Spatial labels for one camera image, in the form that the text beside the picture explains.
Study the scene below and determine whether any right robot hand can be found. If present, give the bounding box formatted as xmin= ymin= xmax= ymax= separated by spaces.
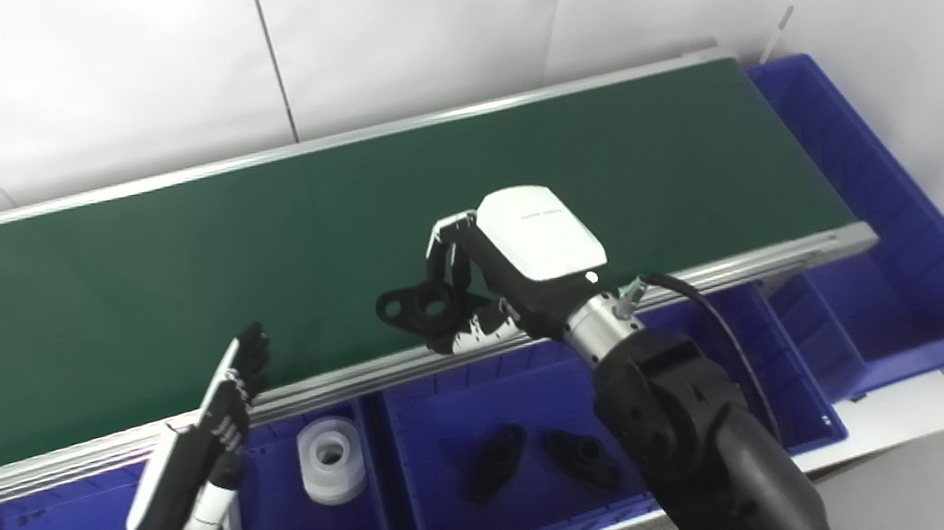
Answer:
xmin=414 ymin=175 xmax=626 ymax=358

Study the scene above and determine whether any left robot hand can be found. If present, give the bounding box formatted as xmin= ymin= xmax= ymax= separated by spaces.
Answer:
xmin=89 ymin=320 xmax=295 ymax=530

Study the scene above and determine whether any black flange part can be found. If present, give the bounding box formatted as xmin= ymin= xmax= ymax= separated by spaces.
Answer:
xmin=541 ymin=422 xmax=626 ymax=501
xmin=373 ymin=273 xmax=486 ymax=354
xmin=454 ymin=422 xmax=535 ymax=507

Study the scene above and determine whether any blue bin with black parts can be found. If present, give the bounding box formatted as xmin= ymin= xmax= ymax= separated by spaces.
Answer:
xmin=367 ymin=273 xmax=860 ymax=530

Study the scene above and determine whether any green conveyor belt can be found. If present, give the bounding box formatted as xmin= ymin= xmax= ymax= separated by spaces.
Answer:
xmin=0 ymin=45 xmax=879 ymax=482
xmin=0 ymin=31 xmax=901 ymax=518

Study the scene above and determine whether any long blue bin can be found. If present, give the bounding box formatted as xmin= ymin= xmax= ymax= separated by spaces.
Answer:
xmin=727 ymin=36 xmax=944 ymax=411

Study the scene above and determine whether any thin white stick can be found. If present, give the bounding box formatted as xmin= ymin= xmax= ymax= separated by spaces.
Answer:
xmin=760 ymin=4 xmax=802 ymax=64

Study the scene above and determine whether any white flat board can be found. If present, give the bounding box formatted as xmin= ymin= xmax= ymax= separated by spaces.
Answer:
xmin=780 ymin=369 xmax=944 ymax=479

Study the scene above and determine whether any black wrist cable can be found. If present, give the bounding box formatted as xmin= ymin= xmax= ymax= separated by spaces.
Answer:
xmin=618 ymin=258 xmax=785 ymax=463

